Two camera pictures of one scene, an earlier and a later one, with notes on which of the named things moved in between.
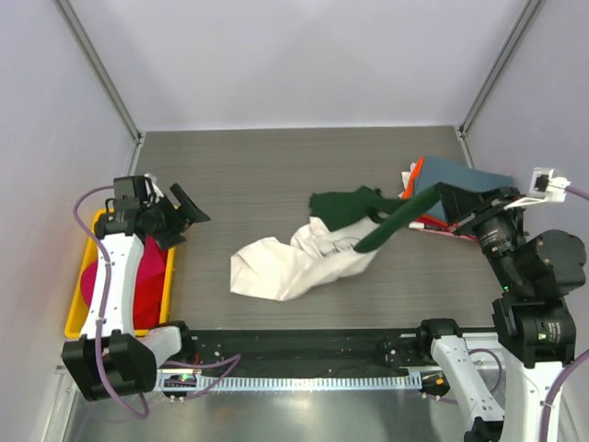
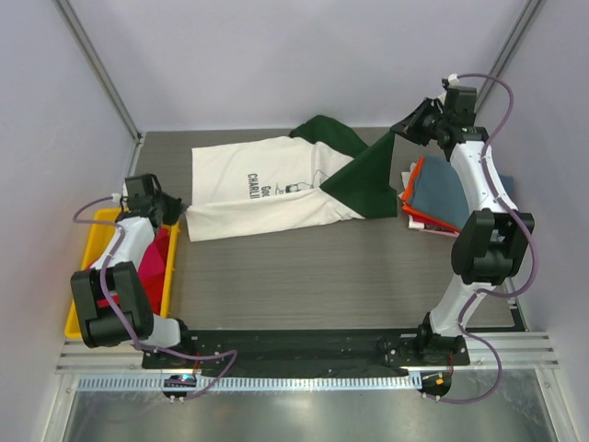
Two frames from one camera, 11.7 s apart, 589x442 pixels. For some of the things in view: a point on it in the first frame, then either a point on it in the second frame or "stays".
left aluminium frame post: (69, 12) stays
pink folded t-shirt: (446, 233) stays
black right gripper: (472, 214) to (415, 122)
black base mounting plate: (310, 352) stays
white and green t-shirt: (343, 236) to (313, 178)
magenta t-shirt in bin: (152, 264) stays
